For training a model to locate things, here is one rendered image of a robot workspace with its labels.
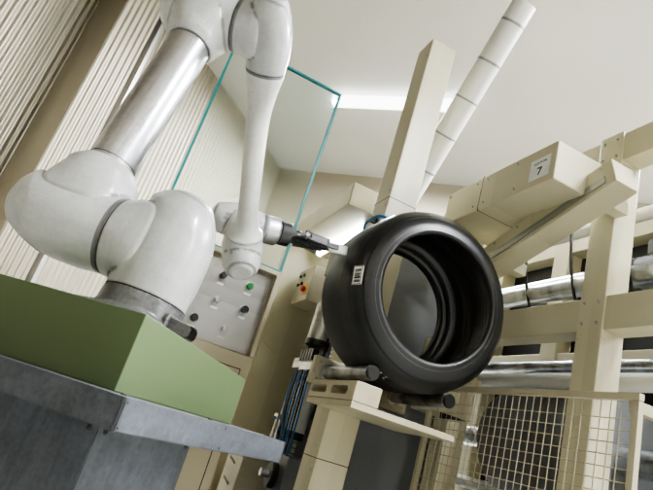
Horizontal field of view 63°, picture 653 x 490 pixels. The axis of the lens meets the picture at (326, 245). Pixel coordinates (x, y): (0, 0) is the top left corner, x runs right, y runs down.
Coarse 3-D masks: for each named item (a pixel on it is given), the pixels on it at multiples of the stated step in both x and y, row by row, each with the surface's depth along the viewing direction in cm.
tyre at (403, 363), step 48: (384, 240) 167; (432, 240) 200; (336, 288) 171; (432, 288) 207; (480, 288) 194; (336, 336) 174; (384, 336) 160; (432, 336) 203; (480, 336) 189; (384, 384) 171; (432, 384) 165
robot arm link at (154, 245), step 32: (160, 192) 102; (128, 224) 96; (160, 224) 96; (192, 224) 99; (96, 256) 97; (128, 256) 94; (160, 256) 94; (192, 256) 98; (160, 288) 93; (192, 288) 99
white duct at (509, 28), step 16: (512, 0) 254; (512, 16) 252; (528, 16) 252; (496, 32) 257; (512, 32) 253; (496, 48) 256; (480, 64) 260; (496, 64) 259; (464, 80) 267; (480, 80) 261; (464, 96) 265; (480, 96) 265; (448, 112) 270; (464, 112) 267; (448, 128) 270; (432, 144) 274; (448, 144) 273; (432, 160) 275; (432, 176) 281
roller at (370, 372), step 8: (328, 368) 185; (336, 368) 179; (344, 368) 174; (352, 368) 169; (360, 368) 164; (368, 368) 159; (376, 368) 160; (328, 376) 185; (336, 376) 179; (344, 376) 173; (352, 376) 168; (360, 376) 163; (368, 376) 159; (376, 376) 160
